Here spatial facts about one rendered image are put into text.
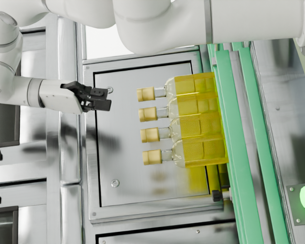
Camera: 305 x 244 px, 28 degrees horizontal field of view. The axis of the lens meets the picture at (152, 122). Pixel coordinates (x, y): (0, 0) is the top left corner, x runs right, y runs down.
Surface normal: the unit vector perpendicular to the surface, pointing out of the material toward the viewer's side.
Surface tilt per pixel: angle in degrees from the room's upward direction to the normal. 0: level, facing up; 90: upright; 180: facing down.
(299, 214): 90
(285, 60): 90
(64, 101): 74
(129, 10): 65
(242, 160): 90
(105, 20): 109
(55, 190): 90
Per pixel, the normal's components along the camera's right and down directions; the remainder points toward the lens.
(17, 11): -0.17, 0.81
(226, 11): -0.07, 0.11
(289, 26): 0.00, 0.70
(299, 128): -0.09, -0.47
